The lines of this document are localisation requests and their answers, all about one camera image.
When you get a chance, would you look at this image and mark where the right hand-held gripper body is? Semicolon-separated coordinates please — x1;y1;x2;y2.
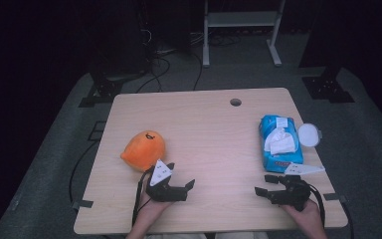
270;162;326;212

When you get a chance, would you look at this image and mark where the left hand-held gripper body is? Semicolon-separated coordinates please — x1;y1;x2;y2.
145;159;189;203

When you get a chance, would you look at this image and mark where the blue wet wipe pack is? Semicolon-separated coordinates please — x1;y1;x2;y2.
258;115;322;174

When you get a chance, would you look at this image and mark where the orange plush toy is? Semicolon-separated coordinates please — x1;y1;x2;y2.
119;129;167;173

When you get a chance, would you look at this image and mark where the white wet wipe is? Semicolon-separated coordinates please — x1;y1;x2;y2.
264;127;296;156

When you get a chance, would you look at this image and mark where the person's left hand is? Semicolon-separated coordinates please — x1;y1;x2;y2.
138;187;173;222

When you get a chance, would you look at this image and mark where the person's right hand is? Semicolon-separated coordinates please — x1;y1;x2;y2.
281;199;324;230

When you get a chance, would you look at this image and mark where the grey tape strip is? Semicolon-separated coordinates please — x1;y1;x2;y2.
72;198;95;211
322;192;348;204

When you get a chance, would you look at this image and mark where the black tape square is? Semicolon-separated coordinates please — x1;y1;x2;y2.
88;120;107;142

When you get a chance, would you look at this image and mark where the black stand base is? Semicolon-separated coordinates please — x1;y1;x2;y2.
78;69;147;109
301;66;356;104

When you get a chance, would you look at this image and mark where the white metal stand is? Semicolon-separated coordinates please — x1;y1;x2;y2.
202;0;287;68

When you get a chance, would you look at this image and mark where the right hand-held gripper cable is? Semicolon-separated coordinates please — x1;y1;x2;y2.
299;180;326;229

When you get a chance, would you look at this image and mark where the hand-held gripper cable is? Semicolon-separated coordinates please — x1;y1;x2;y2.
299;180;326;229
131;168;154;227

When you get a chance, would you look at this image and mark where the left hand-held gripper cable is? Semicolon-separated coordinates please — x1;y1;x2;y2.
131;168;154;227

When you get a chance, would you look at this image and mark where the black cable at table corner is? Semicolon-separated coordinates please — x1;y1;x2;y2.
341;201;355;239

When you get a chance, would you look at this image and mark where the black looped floor cable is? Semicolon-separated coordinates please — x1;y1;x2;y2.
135;56;172;94

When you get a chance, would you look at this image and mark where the black cable beside table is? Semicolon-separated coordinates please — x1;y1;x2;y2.
69;140;99;203

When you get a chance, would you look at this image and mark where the black straight floor cable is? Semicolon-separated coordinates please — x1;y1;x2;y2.
192;51;204;92

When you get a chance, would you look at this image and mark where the tangle of floor cables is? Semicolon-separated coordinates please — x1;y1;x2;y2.
190;30;242;48

